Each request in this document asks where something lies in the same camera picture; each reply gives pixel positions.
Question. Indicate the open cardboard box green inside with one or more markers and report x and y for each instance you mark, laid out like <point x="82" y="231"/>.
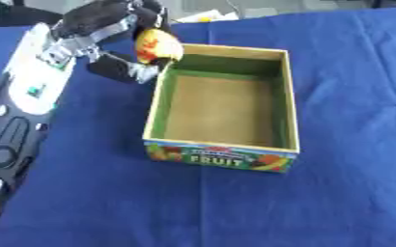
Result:
<point x="224" y="109"/>

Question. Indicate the yellow and red toy fruit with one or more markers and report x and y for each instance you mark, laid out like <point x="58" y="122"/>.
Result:
<point x="157" y="45"/>

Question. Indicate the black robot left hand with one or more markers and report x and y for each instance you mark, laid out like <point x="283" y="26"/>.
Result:
<point x="97" y="19"/>

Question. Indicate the white and yellow paper item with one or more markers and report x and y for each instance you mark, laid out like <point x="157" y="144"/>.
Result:
<point x="207" y="16"/>

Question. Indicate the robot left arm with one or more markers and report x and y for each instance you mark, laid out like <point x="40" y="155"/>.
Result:
<point x="24" y="106"/>

